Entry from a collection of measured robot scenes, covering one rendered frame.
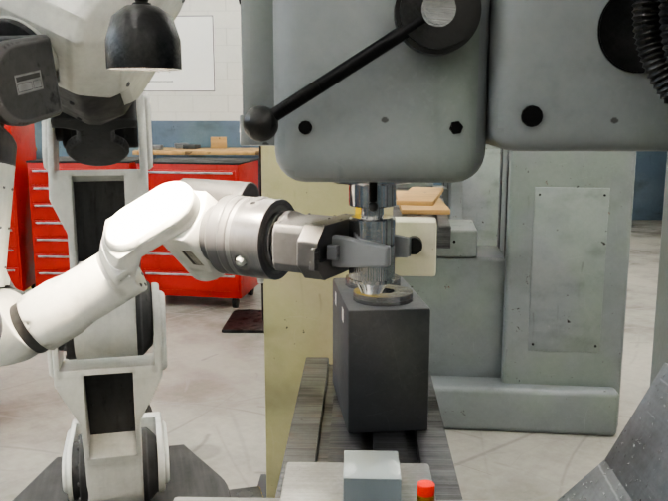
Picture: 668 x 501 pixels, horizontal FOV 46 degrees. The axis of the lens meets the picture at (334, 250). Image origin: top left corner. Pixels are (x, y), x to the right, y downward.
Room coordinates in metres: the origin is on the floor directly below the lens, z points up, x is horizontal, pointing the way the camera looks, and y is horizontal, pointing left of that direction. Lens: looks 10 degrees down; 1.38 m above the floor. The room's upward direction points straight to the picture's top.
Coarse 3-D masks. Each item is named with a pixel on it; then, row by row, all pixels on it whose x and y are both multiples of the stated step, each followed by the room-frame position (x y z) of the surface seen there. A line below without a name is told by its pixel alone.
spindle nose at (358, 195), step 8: (352, 192) 0.78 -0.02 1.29; (360, 192) 0.77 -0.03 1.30; (368, 192) 0.77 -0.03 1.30; (384, 192) 0.77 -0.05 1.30; (392, 192) 0.78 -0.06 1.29; (352, 200) 0.78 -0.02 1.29; (360, 200) 0.77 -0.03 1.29; (368, 200) 0.77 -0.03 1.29; (384, 200) 0.77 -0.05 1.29; (392, 200) 0.78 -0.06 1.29
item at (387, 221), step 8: (352, 216) 0.79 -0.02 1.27; (360, 216) 0.79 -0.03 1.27; (384, 216) 0.79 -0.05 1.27; (392, 216) 0.79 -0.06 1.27; (352, 224) 0.78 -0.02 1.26; (360, 224) 0.77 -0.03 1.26; (368, 224) 0.77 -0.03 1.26; (376, 224) 0.77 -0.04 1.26; (384, 224) 0.77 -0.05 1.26; (392, 224) 0.78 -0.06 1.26
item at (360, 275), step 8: (352, 232) 0.78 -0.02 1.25; (360, 232) 0.77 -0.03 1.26; (368, 232) 0.77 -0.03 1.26; (376, 232) 0.77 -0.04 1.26; (384, 232) 0.77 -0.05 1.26; (392, 232) 0.78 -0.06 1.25; (368, 240) 0.77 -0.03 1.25; (376, 240) 0.77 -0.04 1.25; (384, 240) 0.77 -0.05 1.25; (392, 240) 0.78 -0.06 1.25; (392, 248) 0.78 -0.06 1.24; (392, 256) 0.78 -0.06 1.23; (392, 264) 0.78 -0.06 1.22; (352, 272) 0.78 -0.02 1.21; (360, 272) 0.77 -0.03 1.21; (368, 272) 0.77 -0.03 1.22; (376, 272) 0.77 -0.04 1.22; (384, 272) 0.77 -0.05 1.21; (392, 272) 0.78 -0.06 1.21; (352, 280) 0.78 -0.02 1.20; (360, 280) 0.77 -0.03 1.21; (368, 280) 0.77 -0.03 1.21; (376, 280) 0.77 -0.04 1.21; (384, 280) 0.77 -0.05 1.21; (392, 280) 0.78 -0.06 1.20
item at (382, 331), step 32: (352, 288) 1.23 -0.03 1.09; (384, 288) 1.17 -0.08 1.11; (352, 320) 1.09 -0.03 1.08; (384, 320) 1.10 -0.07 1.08; (416, 320) 1.10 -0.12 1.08; (352, 352) 1.09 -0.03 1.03; (384, 352) 1.10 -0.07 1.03; (416, 352) 1.10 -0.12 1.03; (352, 384) 1.09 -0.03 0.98; (384, 384) 1.10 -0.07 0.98; (416, 384) 1.10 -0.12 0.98; (352, 416) 1.09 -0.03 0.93; (384, 416) 1.10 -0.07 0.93; (416, 416) 1.10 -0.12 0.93
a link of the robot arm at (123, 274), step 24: (168, 192) 0.87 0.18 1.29; (192, 192) 0.86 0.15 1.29; (120, 216) 0.87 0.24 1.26; (144, 216) 0.85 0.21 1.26; (168, 216) 0.84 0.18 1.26; (192, 216) 0.85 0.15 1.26; (120, 240) 0.84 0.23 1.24; (144, 240) 0.84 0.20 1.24; (168, 240) 0.85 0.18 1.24; (120, 264) 0.84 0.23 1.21; (120, 288) 0.86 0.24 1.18; (144, 288) 0.89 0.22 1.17
